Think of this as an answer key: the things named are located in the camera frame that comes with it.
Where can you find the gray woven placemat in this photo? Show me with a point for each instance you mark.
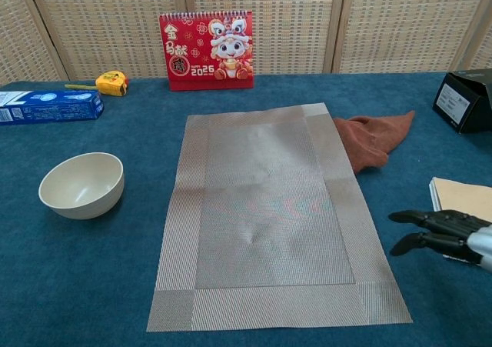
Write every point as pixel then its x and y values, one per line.
pixel 269 208

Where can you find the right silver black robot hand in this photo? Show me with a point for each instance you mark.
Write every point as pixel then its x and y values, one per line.
pixel 453 235

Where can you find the black cardboard box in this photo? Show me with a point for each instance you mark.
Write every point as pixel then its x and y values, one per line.
pixel 465 104

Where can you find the yellow tape measure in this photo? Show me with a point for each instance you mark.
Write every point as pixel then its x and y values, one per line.
pixel 111 83

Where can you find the brown crumpled cloth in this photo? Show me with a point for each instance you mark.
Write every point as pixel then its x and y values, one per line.
pixel 376 139

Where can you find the blue white toothpaste box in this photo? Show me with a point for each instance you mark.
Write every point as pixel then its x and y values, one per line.
pixel 50 106

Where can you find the red desk calendar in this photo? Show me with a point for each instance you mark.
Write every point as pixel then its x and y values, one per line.
pixel 207 51

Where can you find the cream round bowl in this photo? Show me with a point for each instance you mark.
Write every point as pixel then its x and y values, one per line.
pixel 80 185

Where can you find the kraft spiral notebook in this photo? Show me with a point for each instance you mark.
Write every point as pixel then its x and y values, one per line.
pixel 461 197

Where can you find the woven bamboo folding screen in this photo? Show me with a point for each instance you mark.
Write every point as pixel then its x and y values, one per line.
pixel 115 24

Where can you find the blue felt table cover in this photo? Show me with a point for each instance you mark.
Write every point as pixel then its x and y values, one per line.
pixel 96 266

